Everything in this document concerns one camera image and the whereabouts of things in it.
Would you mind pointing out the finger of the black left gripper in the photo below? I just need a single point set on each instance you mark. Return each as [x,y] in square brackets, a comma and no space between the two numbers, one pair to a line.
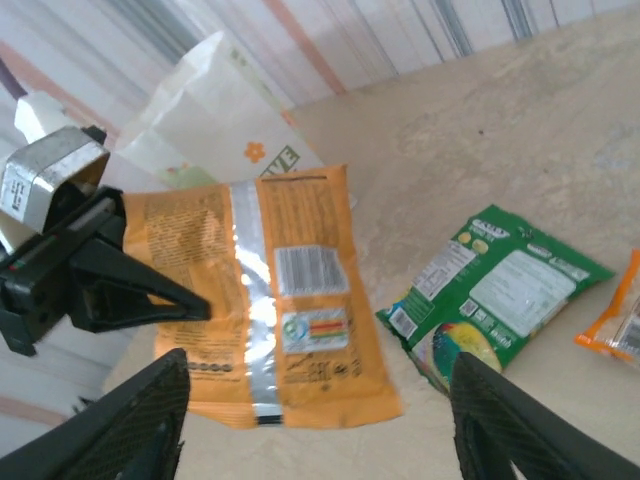
[140,295]

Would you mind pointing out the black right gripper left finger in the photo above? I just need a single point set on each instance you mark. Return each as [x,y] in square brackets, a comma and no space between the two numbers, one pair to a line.
[125,425]

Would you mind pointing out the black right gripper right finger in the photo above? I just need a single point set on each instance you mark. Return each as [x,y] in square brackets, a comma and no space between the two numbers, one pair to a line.
[515,430]

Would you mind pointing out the green snack packet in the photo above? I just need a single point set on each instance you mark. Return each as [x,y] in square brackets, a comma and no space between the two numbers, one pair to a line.
[500,300]

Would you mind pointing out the orange snack packet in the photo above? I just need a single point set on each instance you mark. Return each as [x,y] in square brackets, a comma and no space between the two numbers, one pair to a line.
[617,320]

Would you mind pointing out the yellow-orange snack packet with barcode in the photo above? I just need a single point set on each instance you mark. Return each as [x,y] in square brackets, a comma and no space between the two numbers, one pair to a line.
[300,300]

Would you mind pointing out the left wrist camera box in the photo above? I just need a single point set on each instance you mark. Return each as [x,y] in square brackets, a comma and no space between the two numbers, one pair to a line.
[45,175]

